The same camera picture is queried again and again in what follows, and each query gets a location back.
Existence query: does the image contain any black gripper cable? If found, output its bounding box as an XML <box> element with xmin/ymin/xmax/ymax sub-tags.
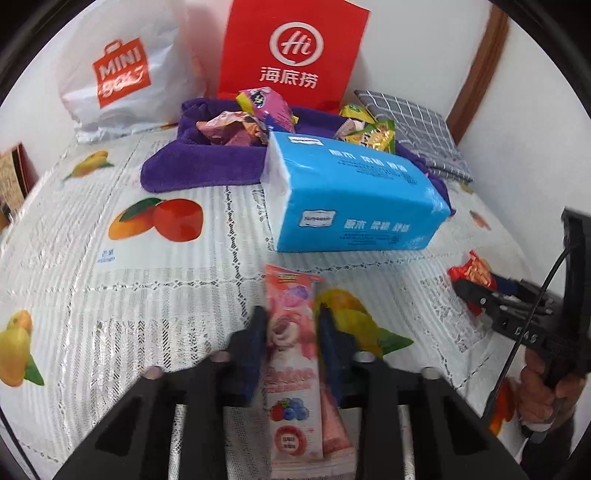
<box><xmin>484</xmin><ymin>247</ymin><xmax>575</xmax><ymax>418</ymax></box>

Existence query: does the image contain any blue tissue pack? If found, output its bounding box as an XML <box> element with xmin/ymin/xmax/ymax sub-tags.
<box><xmin>260</xmin><ymin>131</ymin><xmax>453</xmax><ymax>253</ymax></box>

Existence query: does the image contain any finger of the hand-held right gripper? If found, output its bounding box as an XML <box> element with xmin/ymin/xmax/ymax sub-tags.
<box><xmin>489</xmin><ymin>274</ymin><xmax>539</xmax><ymax>303</ymax></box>
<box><xmin>451</xmin><ymin>278</ymin><xmax>502</xmax><ymax>320</ymax></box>

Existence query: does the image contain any purple towel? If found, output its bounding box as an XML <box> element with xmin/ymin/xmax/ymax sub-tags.
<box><xmin>140</xmin><ymin>97</ymin><xmax>458</xmax><ymax>219</ymax></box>

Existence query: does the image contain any magenta snack packet yellow edge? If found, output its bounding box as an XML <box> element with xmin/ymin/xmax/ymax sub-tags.
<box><xmin>235</xmin><ymin>87</ymin><xmax>299</xmax><ymax>133</ymax></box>

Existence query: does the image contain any red paper bag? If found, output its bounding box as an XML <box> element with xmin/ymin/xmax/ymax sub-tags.
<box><xmin>217</xmin><ymin>0</ymin><xmax>373</xmax><ymax>114</ymax></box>

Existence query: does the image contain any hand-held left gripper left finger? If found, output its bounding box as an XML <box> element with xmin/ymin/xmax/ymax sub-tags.
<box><xmin>50</xmin><ymin>306</ymin><xmax>269</xmax><ymax>480</ymax></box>

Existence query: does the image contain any brown wooden door frame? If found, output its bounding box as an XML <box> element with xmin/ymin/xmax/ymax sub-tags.
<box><xmin>442</xmin><ymin>6</ymin><xmax>511</xmax><ymax>145</ymax></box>

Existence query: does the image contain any yellow green snack packet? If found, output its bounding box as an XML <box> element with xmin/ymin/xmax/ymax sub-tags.
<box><xmin>338</xmin><ymin>103</ymin><xmax>378</xmax><ymax>124</ymax></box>

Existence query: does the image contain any white plastic bag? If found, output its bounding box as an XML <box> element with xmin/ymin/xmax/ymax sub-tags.
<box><xmin>57</xmin><ymin>0</ymin><xmax>209</xmax><ymax>145</ymax></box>

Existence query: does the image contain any grey checkered cloth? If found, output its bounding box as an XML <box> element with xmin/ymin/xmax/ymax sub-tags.
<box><xmin>355</xmin><ymin>89</ymin><xmax>475</xmax><ymax>184</ymax></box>

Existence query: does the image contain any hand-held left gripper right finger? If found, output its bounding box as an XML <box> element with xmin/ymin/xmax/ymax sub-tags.
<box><xmin>318</xmin><ymin>306</ymin><xmax>542</xmax><ymax>480</ymax></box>

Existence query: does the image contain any person's right hand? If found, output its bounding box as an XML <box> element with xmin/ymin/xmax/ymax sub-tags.
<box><xmin>516</xmin><ymin>352</ymin><xmax>579</xmax><ymax>428</ymax></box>

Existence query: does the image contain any small red snack packet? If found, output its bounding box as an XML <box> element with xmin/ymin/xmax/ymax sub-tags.
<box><xmin>447</xmin><ymin>250</ymin><xmax>498</xmax><ymax>306</ymax></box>

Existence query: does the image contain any brown patterned book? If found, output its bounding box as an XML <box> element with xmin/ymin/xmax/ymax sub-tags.
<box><xmin>0</xmin><ymin>142</ymin><xmax>40</xmax><ymax>232</ymax></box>

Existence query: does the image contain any green triangular snack packet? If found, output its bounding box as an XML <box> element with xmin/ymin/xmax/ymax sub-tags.
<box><xmin>355</xmin><ymin>119</ymin><xmax>399</xmax><ymax>156</ymax></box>

